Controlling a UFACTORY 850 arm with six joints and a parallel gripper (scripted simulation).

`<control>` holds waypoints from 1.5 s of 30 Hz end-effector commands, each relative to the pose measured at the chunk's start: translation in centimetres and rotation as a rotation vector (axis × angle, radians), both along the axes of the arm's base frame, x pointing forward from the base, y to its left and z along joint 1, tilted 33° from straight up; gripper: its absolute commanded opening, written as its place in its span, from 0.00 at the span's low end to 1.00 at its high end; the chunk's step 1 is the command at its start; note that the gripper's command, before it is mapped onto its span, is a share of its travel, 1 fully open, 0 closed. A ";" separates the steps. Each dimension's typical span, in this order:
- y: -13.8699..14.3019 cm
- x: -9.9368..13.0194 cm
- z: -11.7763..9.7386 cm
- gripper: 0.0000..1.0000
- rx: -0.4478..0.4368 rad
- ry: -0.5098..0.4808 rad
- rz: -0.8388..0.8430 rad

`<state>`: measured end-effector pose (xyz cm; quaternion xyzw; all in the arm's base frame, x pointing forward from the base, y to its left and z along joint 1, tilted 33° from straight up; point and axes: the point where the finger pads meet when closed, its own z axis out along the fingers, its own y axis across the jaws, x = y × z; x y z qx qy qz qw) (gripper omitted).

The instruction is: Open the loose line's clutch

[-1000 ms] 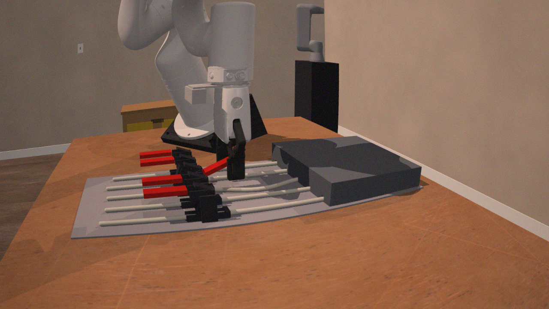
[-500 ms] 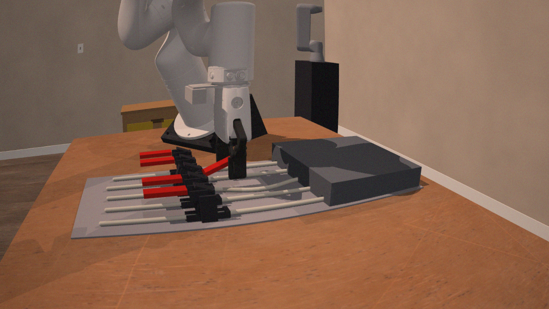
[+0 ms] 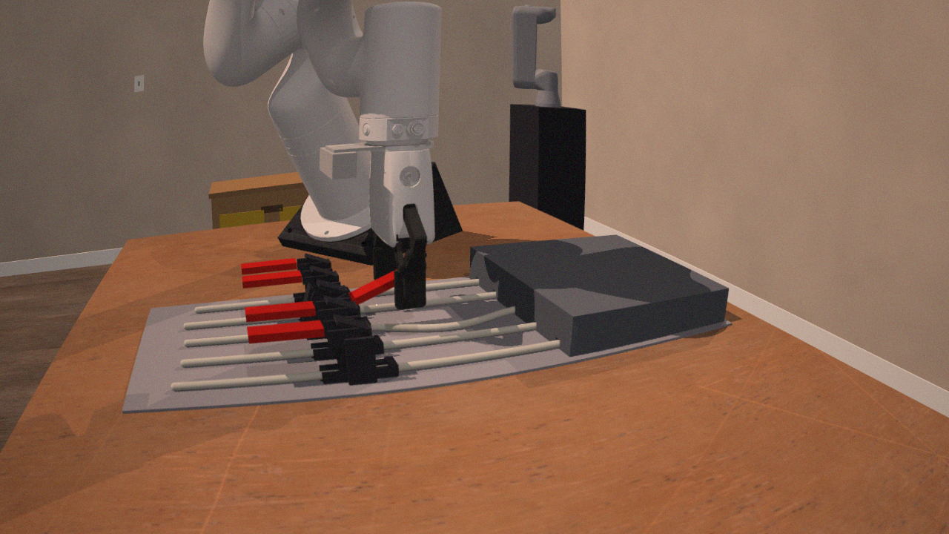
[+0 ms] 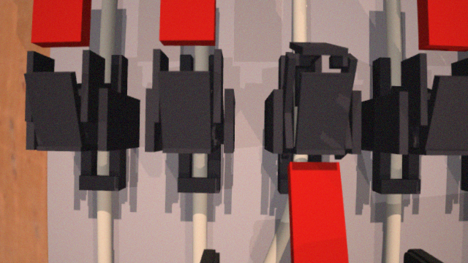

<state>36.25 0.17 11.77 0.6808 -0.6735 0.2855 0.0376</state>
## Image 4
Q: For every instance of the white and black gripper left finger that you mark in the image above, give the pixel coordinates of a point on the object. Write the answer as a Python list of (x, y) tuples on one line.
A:
[(210, 256)]

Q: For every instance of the red lever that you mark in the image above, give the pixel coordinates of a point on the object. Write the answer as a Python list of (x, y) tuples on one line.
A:
[(442, 25), (316, 208), (67, 23), (190, 23)]

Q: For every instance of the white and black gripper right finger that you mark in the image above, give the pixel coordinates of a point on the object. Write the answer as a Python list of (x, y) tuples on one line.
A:
[(419, 256)]

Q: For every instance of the thin grey cable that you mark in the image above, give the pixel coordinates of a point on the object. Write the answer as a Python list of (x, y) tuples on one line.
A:
[(104, 198)]

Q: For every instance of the white vertical rod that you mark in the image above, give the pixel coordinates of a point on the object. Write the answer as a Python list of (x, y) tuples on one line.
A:
[(200, 170), (299, 26), (393, 201)]

